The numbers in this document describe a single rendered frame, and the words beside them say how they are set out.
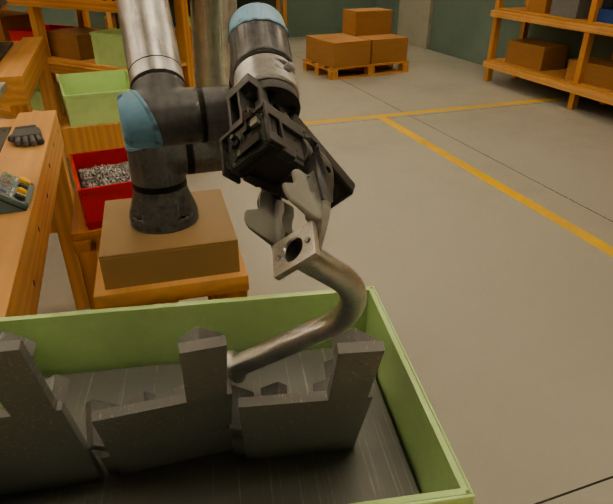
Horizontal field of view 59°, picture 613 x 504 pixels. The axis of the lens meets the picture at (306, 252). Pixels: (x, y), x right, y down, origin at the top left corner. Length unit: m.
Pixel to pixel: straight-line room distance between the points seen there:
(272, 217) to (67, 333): 0.49
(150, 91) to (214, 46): 0.35
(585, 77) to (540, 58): 0.71
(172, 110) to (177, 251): 0.47
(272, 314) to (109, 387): 0.29
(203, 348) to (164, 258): 0.65
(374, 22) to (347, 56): 0.82
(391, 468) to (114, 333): 0.48
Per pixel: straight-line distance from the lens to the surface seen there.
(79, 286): 2.68
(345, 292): 0.57
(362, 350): 0.52
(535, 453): 2.07
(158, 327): 0.93
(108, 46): 4.34
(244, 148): 0.56
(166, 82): 0.77
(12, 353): 0.56
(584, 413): 2.28
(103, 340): 0.96
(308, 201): 0.53
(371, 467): 0.80
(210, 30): 1.08
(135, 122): 0.74
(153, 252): 1.15
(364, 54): 7.47
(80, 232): 1.58
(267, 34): 0.70
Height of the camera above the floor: 1.47
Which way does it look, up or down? 29 degrees down
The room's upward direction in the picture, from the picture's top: straight up
